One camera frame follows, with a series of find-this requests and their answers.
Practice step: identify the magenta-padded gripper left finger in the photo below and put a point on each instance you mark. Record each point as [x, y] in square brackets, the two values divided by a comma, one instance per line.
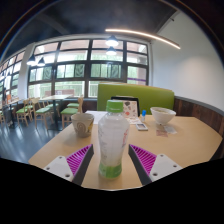
[78, 159]

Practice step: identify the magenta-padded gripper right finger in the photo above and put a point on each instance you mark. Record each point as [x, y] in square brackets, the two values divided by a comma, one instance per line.
[146, 160]

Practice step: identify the green-capped clear drink bottle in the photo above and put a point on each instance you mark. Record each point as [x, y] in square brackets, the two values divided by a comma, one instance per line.
[113, 140]

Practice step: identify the small pinkish paper card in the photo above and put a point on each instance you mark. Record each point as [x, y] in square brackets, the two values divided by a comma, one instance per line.
[161, 133]

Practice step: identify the beige patterned cup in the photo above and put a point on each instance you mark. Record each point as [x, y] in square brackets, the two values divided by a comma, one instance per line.
[82, 125]

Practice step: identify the white paper receipt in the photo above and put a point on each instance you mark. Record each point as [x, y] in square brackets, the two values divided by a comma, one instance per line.
[170, 129]

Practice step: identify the colourful sticker sheet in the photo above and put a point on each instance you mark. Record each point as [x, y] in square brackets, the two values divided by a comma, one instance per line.
[135, 120]

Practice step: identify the small blue-capped white bottle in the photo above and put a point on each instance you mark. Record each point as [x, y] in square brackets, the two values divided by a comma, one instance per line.
[143, 116]

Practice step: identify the white printed paper sheet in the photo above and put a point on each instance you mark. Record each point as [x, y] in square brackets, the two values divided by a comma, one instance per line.
[96, 116]

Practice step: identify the white ceramic bowl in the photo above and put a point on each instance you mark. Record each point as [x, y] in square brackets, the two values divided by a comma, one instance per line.
[162, 116]

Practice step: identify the black sticker-covered tablet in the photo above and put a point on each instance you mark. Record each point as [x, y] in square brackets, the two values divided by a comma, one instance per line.
[131, 108]

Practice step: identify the group of green-seated wooden chairs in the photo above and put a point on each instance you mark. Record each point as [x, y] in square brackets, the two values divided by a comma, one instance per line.
[42, 111]

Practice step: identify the green upholstered booth bench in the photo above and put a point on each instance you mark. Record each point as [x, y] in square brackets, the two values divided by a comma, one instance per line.
[153, 96]

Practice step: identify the wooden dining table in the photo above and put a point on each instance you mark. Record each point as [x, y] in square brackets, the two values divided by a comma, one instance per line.
[55, 97]

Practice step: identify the group of pendant lamps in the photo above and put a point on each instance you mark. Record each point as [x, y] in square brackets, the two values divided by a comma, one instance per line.
[112, 41]

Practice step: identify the long curved linear light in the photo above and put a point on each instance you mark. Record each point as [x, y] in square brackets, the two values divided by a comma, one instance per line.
[143, 34]

